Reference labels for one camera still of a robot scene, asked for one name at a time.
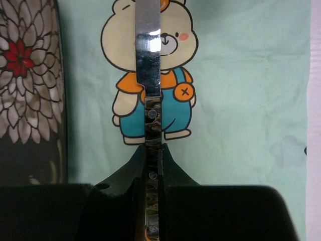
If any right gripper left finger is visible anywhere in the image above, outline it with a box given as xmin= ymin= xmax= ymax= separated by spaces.
xmin=1 ymin=145 xmax=146 ymax=240

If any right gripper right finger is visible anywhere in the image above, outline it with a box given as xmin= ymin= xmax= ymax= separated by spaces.
xmin=158 ymin=145 xmax=298 ymax=240

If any black floral square plate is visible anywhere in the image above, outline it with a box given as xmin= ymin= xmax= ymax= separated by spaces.
xmin=1 ymin=1 xmax=67 ymax=186

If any green cartoon print cloth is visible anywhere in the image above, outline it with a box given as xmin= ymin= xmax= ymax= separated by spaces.
xmin=59 ymin=1 xmax=311 ymax=240

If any steel knife patterned handle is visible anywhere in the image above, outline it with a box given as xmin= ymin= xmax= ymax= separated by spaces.
xmin=135 ymin=0 xmax=162 ymax=240

